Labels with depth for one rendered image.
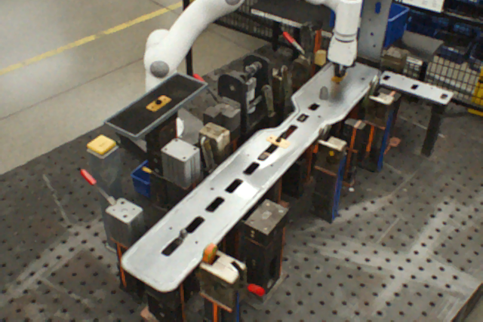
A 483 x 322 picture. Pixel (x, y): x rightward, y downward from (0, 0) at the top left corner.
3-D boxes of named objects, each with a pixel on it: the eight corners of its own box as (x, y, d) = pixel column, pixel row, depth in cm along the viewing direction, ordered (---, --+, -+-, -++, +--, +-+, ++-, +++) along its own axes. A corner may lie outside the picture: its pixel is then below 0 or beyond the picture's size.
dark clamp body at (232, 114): (232, 202, 214) (233, 122, 191) (205, 188, 220) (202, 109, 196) (248, 186, 221) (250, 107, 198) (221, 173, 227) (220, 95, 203)
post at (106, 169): (120, 256, 192) (102, 159, 165) (104, 246, 196) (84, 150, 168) (135, 243, 197) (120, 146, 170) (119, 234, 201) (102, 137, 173)
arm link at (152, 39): (144, 100, 220) (143, 47, 205) (147, 74, 234) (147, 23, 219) (175, 101, 221) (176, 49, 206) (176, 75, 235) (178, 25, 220)
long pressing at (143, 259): (176, 302, 145) (175, 298, 144) (112, 262, 154) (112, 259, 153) (385, 72, 235) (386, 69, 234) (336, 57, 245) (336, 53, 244)
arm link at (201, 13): (164, 65, 223) (161, 89, 211) (139, 47, 217) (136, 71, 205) (252, -22, 201) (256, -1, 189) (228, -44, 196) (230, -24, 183)
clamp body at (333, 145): (330, 227, 205) (343, 154, 184) (301, 213, 210) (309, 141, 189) (341, 212, 211) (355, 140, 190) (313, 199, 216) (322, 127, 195)
